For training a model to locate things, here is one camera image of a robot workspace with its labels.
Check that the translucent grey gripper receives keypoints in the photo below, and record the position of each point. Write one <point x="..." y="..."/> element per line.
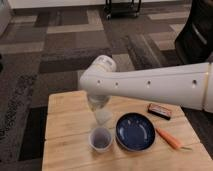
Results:
<point x="97" y="101"/>

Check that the brown chocolate bar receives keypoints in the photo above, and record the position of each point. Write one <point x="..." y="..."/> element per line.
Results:
<point x="159" y="111"/>

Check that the black rolling cart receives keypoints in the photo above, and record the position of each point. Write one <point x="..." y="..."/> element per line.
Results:
<point x="122" y="9"/>

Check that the dark blue plate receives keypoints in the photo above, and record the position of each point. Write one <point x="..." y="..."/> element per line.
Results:
<point x="134" y="132"/>

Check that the black office chair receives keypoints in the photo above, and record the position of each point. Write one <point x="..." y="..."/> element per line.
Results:
<point x="194" y="44"/>

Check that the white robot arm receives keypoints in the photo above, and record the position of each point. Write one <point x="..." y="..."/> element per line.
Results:
<point x="189" y="86"/>

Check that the white sponge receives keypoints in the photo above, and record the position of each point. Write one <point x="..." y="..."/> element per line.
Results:
<point x="103" y="115"/>

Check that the orange carrot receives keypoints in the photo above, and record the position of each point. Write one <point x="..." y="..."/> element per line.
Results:
<point x="171" y="140"/>

